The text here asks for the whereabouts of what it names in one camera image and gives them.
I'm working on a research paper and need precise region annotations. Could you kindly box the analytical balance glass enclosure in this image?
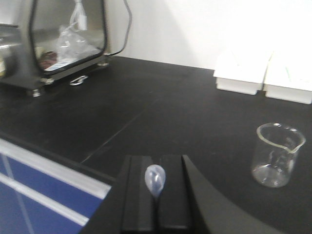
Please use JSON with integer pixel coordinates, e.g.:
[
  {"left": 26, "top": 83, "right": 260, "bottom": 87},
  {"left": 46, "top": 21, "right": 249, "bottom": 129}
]
[{"left": 0, "top": 0, "right": 107, "bottom": 97}]

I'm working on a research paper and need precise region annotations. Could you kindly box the transparent plastic pipette bulb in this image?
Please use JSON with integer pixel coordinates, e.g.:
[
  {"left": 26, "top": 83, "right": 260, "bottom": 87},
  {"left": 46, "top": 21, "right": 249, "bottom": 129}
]
[{"left": 144, "top": 164, "right": 166, "bottom": 200}]

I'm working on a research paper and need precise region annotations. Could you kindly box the small metal ring clip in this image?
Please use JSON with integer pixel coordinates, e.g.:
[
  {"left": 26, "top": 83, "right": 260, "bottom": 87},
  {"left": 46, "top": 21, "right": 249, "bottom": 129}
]
[{"left": 69, "top": 76, "right": 88, "bottom": 86}]

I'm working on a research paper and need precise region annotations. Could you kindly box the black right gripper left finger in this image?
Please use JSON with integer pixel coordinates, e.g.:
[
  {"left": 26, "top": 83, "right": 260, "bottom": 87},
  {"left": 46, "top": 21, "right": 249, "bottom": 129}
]
[{"left": 80, "top": 156, "right": 156, "bottom": 234}]

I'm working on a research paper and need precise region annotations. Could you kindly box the white plastic box left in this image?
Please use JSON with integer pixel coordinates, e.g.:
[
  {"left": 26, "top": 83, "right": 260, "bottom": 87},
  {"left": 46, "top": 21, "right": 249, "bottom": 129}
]
[{"left": 213, "top": 50, "right": 267, "bottom": 95}]

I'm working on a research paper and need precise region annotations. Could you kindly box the white plastic box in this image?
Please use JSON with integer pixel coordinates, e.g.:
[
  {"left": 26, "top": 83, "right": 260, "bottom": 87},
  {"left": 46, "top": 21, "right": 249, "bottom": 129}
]
[
  {"left": 263, "top": 52, "right": 312, "bottom": 105},
  {"left": 213, "top": 50, "right": 267, "bottom": 95}
]

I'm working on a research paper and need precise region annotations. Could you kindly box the black power cable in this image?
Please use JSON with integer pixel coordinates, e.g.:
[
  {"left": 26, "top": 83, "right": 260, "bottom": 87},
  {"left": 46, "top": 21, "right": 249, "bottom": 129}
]
[{"left": 104, "top": 0, "right": 133, "bottom": 56}]

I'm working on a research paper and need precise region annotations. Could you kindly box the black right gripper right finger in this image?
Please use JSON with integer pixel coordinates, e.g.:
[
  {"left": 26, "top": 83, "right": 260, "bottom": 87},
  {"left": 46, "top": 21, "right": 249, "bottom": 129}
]
[{"left": 158, "top": 155, "right": 280, "bottom": 234}]

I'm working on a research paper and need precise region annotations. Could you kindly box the clear glass beaker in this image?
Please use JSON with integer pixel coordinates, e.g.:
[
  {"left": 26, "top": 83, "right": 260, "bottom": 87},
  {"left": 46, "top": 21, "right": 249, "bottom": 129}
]
[{"left": 251, "top": 123, "right": 306, "bottom": 188}]

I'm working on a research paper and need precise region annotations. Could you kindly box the white plastic box right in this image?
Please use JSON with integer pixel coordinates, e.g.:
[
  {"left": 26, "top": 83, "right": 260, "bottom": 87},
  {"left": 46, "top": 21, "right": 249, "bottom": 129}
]
[{"left": 263, "top": 52, "right": 312, "bottom": 105}]

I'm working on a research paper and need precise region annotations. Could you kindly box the blue cabinet front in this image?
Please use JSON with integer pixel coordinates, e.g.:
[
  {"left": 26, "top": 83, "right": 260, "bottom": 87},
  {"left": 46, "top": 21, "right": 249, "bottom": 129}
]
[{"left": 0, "top": 139, "right": 111, "bottom": 234}]

